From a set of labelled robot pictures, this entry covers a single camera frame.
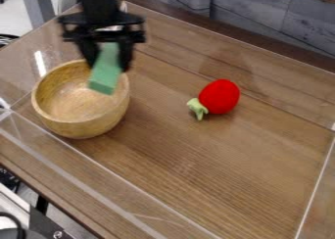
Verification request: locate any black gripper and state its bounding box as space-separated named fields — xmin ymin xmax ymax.
xmin=58 ymin=12 xmax=147 ymax=72

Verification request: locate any brown wooden bowl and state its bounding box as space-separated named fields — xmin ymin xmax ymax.
xmin=32 ymin=60 xmax=130 ymax=139

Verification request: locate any black metal bracket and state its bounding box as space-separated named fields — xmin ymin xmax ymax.
xmin=30 ymin=207 xmax=75 ymax=239

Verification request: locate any red felt strawberry toy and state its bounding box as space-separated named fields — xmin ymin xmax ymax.
xmin=187 ymin=79 xmax=240 ymax=120

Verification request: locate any clear acrylic enclosure wall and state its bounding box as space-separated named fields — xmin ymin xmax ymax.
xmin=0 ymin=2 xmax=335 ymax=239

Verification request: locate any green rectangular stick block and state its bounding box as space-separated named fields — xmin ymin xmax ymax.
xmin=88 ymin=43 xmax=122 ymax=95

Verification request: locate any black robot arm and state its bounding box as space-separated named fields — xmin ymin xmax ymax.
xmin=58 ymin=0 xmax=147 ymax=72

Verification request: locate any black cable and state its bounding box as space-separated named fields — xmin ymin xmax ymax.
xmin=0 ymin=211 xmax=28 ymax=239

